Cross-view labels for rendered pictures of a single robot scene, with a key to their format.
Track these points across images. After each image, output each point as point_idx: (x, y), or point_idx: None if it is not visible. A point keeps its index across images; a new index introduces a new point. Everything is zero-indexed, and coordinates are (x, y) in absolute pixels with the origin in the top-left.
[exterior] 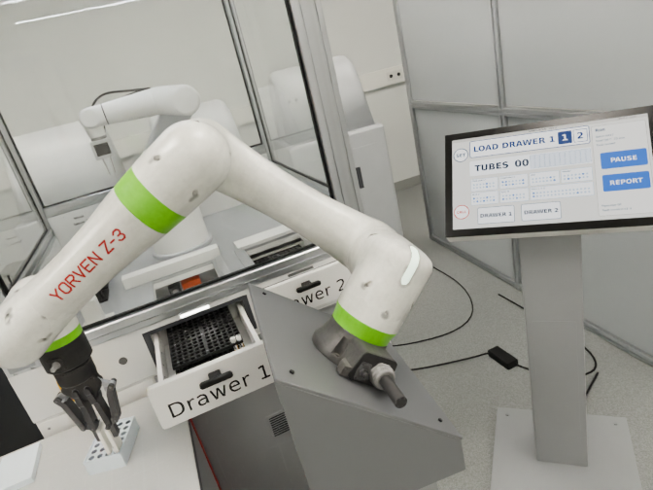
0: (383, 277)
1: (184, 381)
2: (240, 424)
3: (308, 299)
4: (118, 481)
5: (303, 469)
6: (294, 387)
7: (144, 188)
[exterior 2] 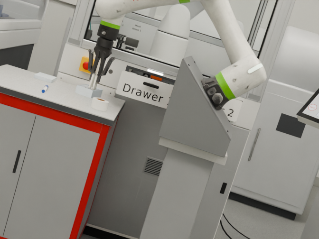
0: (242, 65)
1: (137, 78)
2: (133, 149)
3: None
4: (85, 98)
5: (169, 101)
6: (186, 66)
7: None
